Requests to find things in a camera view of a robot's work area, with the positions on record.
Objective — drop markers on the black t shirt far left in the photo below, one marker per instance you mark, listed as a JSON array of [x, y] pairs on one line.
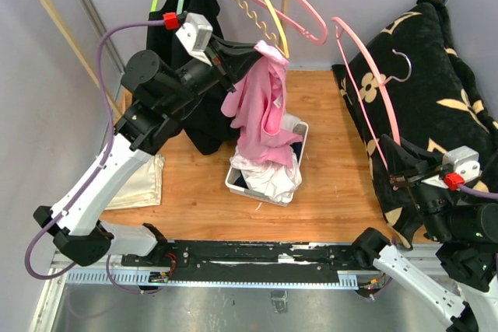
[[159, 38]]

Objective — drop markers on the navy blue t shirt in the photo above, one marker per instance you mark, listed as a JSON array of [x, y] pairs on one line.
[[240, 182]]

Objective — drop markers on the black floral plush blanket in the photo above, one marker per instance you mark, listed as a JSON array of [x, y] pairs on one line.
[[436, 102]]

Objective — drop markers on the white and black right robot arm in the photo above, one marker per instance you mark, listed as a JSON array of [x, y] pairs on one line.
[[467, 234]]

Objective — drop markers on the white perforated plastic basket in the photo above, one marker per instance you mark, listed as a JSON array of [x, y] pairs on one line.
[[268, 181]]

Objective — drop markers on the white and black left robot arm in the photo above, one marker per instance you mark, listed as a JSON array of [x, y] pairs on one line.
[[161, 96]]

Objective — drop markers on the black t shirt with print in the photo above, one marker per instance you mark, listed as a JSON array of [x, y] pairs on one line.
[[202, 120]]

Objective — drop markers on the folded cream cloth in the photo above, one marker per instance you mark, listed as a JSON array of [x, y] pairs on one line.
[[143, 188]]

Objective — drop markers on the pink t shirt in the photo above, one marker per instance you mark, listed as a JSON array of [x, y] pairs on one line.
[[257, 107]]

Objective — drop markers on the white t shirt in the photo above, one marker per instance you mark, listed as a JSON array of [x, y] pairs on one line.
[[265, 155]]

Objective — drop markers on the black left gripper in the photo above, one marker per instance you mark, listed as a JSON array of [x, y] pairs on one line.
[[233, 59]]

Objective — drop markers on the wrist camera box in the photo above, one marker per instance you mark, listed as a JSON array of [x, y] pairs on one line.
[[194, 32], [458, 167]]

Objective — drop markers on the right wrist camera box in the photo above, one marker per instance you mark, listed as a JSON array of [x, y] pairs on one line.
[[458, 167]]

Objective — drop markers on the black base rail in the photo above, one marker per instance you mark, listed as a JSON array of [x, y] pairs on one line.
[[253, 262]]

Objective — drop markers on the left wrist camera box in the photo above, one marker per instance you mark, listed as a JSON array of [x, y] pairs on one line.
[[194, 32]]

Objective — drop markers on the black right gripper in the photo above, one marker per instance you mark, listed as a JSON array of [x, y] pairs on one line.
[[405, 169]]

